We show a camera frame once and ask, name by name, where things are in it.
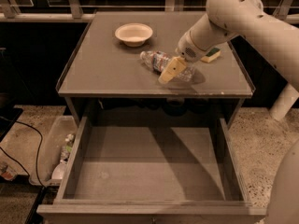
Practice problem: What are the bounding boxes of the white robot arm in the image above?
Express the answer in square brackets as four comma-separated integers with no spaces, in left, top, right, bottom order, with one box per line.
[159,0,299,224]

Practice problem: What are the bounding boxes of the clear plastic storage bin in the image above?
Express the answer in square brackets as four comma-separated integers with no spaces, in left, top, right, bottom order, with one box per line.
[29,116,77,186]

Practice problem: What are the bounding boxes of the black cable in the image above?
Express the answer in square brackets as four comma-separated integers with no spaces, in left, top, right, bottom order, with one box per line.
[0,115,48,189]

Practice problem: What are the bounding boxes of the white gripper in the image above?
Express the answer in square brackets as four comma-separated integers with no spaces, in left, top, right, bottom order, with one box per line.
[158,32,207,84]

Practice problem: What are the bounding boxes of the clear plastic water bottle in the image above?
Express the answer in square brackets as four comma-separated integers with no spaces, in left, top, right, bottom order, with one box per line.
[140,51,195,82]

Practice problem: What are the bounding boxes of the open grey top drawer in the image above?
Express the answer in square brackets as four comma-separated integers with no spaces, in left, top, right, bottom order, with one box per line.
[37,119,266,224]

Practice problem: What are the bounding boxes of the metal railing frame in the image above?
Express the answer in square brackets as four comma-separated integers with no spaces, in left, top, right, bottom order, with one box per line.
[0,0,299,24]

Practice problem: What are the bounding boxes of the small red white can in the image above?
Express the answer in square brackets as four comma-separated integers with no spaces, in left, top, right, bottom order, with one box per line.
[0,161,17,181]

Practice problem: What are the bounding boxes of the green and yellow sponge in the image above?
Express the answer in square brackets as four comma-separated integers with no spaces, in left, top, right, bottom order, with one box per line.
[201,48,221,63]

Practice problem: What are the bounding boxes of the small bottle in bin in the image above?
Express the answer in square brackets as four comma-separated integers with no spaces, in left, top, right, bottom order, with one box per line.
[60,133,76,162]

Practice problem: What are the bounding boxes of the white object in bin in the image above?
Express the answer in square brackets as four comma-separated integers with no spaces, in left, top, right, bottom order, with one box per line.
[51,163,66,179]

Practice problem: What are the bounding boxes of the white paper bowl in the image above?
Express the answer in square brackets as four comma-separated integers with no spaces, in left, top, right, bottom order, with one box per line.
[115,23,153,48]

